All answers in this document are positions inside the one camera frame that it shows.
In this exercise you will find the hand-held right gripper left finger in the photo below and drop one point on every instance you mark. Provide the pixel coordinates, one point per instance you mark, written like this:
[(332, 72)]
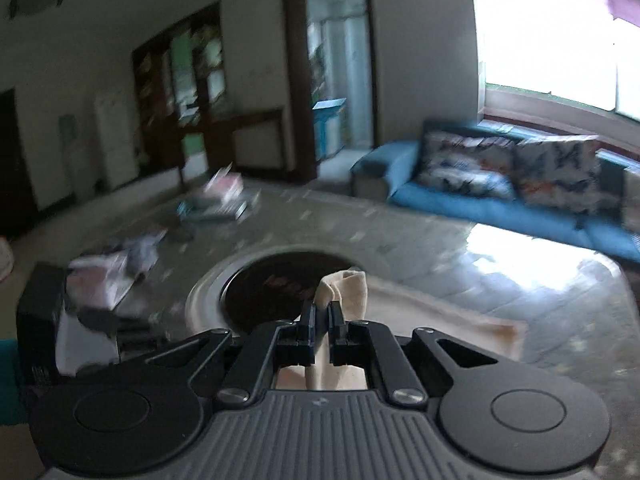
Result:
[(309, 330)]

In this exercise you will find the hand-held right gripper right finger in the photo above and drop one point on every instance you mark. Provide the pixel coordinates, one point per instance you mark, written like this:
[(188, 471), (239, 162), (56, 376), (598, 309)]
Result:
[(336, 330)]

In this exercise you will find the cream knit garment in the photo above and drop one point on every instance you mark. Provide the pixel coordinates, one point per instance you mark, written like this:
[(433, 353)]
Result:
[(345, 290)]

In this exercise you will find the round black induction cooker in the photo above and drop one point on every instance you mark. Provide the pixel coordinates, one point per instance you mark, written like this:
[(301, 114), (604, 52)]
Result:
[(270, 285)]

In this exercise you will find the stack of books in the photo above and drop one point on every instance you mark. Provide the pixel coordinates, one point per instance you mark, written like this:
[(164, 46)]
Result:
[(220, 197)]

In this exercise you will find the blue corner sofa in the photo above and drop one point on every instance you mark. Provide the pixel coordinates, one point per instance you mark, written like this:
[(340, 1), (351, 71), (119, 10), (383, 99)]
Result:
[(475, 215)]

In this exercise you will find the grey-blue cloth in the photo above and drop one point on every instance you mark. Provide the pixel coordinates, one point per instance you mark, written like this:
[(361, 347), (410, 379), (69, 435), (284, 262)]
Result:
[(142, 252)]

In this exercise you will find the dark wooden side cabinet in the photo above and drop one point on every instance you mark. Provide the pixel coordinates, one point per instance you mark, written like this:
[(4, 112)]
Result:
[(257, 140)]

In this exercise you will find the light blue cabinet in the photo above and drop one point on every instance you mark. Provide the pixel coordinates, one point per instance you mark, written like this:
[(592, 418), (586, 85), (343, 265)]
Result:
[(327, 125)]

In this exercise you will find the slumped butterfly print pillow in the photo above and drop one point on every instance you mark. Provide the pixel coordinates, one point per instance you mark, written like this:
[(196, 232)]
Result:
[(465, 167)]

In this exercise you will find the dark wooden display cabinet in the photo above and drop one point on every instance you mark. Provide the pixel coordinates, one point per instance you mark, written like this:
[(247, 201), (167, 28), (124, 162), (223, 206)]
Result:
[(165, 110)]

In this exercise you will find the upright butterfly print pillow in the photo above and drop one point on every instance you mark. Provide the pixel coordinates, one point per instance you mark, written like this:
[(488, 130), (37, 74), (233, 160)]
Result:
[(557, 175)]

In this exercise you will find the white standing air conditioner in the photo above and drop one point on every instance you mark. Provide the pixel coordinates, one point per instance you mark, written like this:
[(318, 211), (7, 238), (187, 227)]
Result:
[(116, 140)]

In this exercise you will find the black box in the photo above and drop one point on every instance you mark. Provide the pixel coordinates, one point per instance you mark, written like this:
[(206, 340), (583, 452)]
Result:
[(37, 320)]

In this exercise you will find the pale tall appliance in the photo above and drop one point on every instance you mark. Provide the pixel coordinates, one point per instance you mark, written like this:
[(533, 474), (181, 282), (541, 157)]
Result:
[(75, 160)]

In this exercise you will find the teal object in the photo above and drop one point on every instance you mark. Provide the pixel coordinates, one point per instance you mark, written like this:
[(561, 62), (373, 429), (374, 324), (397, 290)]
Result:
[(11, 385)]

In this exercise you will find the grey plain pillow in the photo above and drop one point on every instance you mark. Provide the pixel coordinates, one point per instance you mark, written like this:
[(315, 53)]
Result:
[(632, 200)]

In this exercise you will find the dark brown door frame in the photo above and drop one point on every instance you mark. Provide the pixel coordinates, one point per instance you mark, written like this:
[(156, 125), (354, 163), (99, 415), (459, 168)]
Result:
[(295, 85)]

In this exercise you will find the window with dark frame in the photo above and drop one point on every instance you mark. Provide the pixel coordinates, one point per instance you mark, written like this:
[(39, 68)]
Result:
[(545, 35)]

